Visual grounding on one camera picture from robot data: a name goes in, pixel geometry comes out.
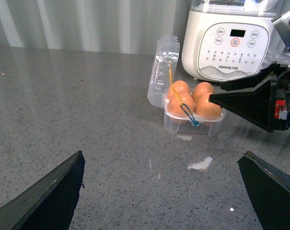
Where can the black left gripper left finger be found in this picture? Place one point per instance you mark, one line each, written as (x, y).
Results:
(50, 203)

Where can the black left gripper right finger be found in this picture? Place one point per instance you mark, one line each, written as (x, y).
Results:
(268, 189)

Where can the second gripper black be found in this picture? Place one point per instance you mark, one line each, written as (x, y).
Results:
(251, 97)

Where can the brown egg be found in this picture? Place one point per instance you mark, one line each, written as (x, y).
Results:
(201, 89)
(180, 86)
(205, 108)
(177, 105)

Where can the clear plastic egg box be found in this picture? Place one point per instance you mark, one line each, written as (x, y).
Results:
(168, 48)

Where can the clear plastic bag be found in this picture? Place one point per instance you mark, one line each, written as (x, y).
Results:
(278, 56)

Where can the white Joyoung blender appliance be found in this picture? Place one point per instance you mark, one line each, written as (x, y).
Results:
(227, 39)

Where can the blue rubber band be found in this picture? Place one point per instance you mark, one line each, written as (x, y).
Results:
(188, 115)

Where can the yellow rubber band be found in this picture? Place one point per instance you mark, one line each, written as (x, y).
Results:
(171, 82)

